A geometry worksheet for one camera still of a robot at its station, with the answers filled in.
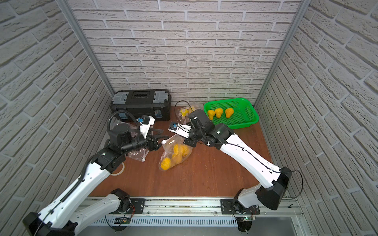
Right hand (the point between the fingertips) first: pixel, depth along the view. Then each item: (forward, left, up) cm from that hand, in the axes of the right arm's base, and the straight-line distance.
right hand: (185, 131), depth 70 cm
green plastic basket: (+33, -46, -27) cm, 63 cm away
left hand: (-2, +8, +3) cm, 9 cm away
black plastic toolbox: (+32, +19, -10) cm, 39 cm away
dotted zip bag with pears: (+2, +30, -25) cm, 39 cm away
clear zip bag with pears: (+34, +2, -23) cm, 41 cm away
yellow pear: (+32, -33, -23) cm, 52 cm away
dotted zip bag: (-1, +7, -18) cm, 19 cm away
